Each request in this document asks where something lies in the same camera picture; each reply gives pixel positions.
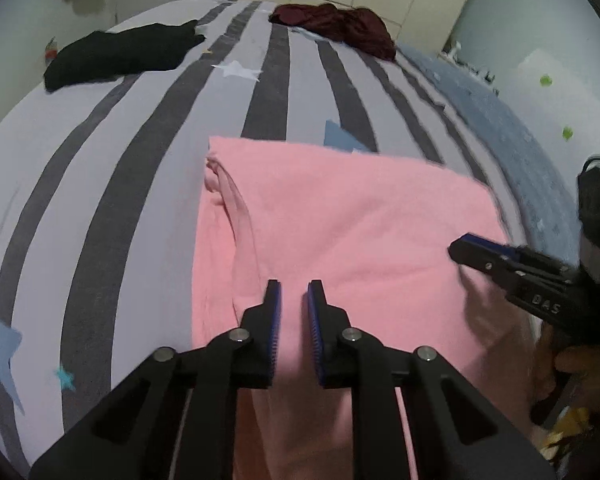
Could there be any pink shirt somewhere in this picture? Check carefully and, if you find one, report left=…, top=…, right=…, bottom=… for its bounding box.
left=190, top=135, right=536, bottom=480

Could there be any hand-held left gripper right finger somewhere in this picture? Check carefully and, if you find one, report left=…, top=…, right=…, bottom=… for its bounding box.
left=307, top=280, right=558, bottom=480

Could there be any yellow patterned cloth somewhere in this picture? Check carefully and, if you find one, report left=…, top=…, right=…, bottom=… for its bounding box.
left=542, top=406, right=598, bottom=461

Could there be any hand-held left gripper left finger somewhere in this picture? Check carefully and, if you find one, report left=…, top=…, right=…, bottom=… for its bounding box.
left=28, top=280, right=283, bottom=480

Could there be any black folded garment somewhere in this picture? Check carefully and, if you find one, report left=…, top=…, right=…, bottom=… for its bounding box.
left=43, top=20, right=207, bottom=93

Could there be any maroon garment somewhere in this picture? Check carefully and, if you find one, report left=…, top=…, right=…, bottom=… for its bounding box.
left=269, top=2, right=397, bottom=62

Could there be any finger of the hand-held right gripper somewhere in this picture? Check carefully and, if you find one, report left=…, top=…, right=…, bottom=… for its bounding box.
left=460, top=233, right=577, bottom=282
left=448, top=237, right=531, bottom=293

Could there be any white headboard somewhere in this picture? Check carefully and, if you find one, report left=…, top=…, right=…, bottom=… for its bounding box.
left=515, top=49, right=600, bottom=161

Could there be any person's right hand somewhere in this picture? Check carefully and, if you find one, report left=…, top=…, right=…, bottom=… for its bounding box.
left=536, top=327, right=595, bottom=391

